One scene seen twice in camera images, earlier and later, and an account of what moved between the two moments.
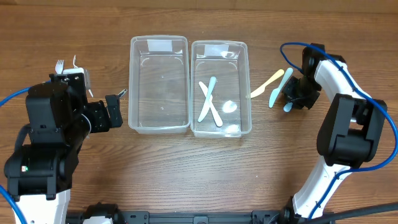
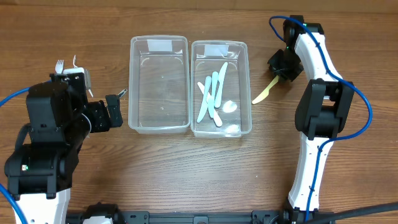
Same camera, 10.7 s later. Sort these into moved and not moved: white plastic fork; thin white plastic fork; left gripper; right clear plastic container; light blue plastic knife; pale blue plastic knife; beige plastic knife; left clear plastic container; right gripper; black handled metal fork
Moved: pale blue plastic knife; beige plastic knife; right gripper; light blue plastic knife
Not moved: white plastic fork; left gripper; black handled metal fork; left clear plastic container; thin white plastic fork; right clear plastic container
